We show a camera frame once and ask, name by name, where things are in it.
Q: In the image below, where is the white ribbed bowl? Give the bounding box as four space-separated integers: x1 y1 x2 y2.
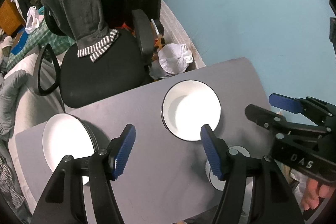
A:
161 80 222 141
204 144 254 192

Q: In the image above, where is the white plate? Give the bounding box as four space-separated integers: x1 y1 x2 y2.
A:
42 113 94 171
78 119 100 152

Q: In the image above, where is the person's right hand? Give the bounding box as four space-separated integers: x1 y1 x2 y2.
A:
301 178 335 211

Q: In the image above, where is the grey table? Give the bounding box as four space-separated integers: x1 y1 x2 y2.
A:
15 56 276 224

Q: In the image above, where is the black office chair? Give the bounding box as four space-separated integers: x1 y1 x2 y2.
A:
33 7 154 108

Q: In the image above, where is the grey bed mattress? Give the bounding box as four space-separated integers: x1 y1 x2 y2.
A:
3 52 66 212

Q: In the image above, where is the white plastic bag on floor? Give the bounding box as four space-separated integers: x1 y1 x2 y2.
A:
149 43 194 80

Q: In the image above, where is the orange snack bag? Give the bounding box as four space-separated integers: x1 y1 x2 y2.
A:
150 19 166 57

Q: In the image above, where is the striped grey white garment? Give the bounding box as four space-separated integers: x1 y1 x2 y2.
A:
1 156 25 211

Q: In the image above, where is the green checkered tablecloth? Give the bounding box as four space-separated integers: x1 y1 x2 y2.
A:
6 20 75 71

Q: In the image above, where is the blue open box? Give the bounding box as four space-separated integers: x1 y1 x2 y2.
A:
11 30 29 55

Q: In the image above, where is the white plastic bag on table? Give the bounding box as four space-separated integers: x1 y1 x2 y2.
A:
25 6 45 35

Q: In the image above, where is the dark grey hooded sweater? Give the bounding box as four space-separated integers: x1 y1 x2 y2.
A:
41 0 119 63

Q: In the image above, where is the orange wooden wardrobe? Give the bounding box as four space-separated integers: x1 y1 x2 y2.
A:
0 0 26 35

